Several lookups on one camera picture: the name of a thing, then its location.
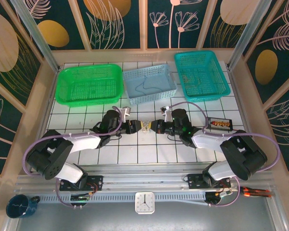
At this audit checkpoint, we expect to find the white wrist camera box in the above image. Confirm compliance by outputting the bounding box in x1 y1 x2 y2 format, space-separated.
120 106 131 121
160 105 172 123

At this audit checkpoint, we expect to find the light blue plastic basket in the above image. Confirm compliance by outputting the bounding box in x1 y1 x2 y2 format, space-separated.
122 64 178 106

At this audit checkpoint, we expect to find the teal plastic basket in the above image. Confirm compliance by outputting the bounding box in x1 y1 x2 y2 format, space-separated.
173 50 231 103

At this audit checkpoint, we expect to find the dark blue mug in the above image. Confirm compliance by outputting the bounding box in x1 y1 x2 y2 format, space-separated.
6 194 41 219

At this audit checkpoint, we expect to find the black orange snack packet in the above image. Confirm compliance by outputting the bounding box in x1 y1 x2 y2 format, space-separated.
206 116 233 132

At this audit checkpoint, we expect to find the orange handled tool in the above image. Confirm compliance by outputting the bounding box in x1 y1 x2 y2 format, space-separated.
239 186 272 198

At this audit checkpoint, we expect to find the bright green plastic basket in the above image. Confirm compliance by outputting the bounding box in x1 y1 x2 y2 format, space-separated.
55 64 124 108

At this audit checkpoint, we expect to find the grey slotted cable duct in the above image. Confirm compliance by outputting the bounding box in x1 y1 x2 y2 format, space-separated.
38 192 232 203

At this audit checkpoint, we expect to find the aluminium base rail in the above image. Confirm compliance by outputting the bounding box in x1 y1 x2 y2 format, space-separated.
14 164 276 203

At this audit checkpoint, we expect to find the thin blue cable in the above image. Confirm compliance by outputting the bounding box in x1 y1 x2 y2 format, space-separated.
134 76 151 94

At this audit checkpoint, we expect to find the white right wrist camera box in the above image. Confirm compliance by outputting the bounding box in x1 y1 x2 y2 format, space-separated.
160 105 172 123

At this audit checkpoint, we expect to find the white square clock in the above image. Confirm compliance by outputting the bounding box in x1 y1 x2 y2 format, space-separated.
134 192 156 214

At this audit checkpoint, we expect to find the aluminium frame post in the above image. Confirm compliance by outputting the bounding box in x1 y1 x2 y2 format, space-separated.
9 0 61 72
226 0 273 70

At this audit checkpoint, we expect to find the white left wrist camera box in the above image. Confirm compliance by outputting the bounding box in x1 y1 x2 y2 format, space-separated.
120 106 131 121

